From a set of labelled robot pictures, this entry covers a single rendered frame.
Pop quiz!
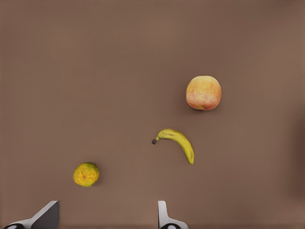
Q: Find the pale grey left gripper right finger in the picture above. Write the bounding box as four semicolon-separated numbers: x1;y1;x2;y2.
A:
157;200;189;229

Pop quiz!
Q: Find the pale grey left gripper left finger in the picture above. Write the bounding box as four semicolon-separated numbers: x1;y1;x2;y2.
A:
1;200;60;229

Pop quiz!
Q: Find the yellow-green mandarin orange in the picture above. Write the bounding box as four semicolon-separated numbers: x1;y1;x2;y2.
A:
73;162;100;188

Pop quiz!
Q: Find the yellow banana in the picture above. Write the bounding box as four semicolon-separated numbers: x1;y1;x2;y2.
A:
152;128;195;165

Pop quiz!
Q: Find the orange-pink apple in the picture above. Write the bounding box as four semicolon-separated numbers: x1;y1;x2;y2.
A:
185;75;222;111

